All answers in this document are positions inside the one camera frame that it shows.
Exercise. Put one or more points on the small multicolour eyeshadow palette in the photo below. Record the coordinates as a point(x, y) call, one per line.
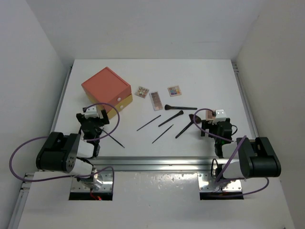
point(142, 92)

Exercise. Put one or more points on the colourful square eyeshadow palette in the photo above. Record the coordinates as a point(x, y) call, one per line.
point(174, 91)

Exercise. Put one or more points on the four-pan brown eyeshadow palette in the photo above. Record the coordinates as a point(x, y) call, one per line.
point(210, 115)

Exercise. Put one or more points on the long nude eyeshadow palette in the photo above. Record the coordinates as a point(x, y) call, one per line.
point(156, 101)

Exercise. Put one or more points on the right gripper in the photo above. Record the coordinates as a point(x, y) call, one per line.
point(208, 125)

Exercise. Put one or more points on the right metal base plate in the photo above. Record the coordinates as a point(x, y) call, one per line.
point(207, 184)

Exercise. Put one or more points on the thin black liner brush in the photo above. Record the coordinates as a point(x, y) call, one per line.
point(149, 122)

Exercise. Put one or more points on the aluminium rail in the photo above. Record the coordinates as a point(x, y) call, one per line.
point(167, 164)

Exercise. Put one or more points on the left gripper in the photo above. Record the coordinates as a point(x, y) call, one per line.
point(103, 120)

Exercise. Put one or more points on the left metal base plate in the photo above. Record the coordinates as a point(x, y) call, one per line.
point(102, 182)

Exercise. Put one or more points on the black powder brush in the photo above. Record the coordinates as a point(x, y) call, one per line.
point(168, 107)

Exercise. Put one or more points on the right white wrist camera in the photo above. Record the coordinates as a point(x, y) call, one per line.
point(219, 116)

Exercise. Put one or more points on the metal base plate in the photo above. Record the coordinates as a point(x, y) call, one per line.
point(207, 184)
point(102, 182)

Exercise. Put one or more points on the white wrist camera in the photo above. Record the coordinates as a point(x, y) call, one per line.
point(219, 116)
point(91, 112)

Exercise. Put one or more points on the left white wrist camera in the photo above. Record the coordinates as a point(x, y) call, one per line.
point(91, 112)

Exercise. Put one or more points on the black medium makeup brush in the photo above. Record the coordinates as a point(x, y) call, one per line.
point(172, 117)

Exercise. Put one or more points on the orange drawer box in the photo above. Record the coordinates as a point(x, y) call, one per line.
point(106, 87)

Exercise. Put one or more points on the thin black pencil brush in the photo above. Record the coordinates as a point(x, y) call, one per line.
point(115, 140)

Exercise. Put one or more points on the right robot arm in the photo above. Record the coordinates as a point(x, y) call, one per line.
point(256, 157)

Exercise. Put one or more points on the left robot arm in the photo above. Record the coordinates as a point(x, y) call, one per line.
point(71, 153)

